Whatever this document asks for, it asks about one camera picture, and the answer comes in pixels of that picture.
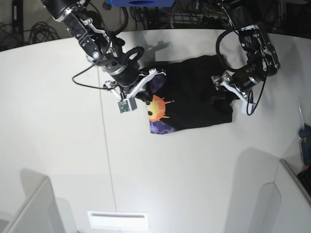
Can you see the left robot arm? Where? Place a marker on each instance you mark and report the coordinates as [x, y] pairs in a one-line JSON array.
[[240, 13]]

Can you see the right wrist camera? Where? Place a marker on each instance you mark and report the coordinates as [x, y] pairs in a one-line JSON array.
[[139, 89]]

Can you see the blue hot glue gun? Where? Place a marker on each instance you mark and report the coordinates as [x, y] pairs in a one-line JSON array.
[[304, 133]]

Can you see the black T-shirt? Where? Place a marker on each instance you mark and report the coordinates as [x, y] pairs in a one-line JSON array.
[[184, 97]]

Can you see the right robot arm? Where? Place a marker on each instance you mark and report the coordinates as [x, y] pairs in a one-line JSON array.
[[59, 9]]

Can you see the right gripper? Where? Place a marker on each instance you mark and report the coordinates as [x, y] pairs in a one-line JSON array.
[[104, 47]]

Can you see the black keyboard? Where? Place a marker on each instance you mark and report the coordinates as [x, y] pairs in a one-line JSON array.
[[305, 179]]

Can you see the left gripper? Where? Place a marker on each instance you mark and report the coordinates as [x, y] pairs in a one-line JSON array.
[[262, 60]]

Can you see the blue plastic box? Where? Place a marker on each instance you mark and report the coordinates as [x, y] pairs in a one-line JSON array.
[[141, 3]]

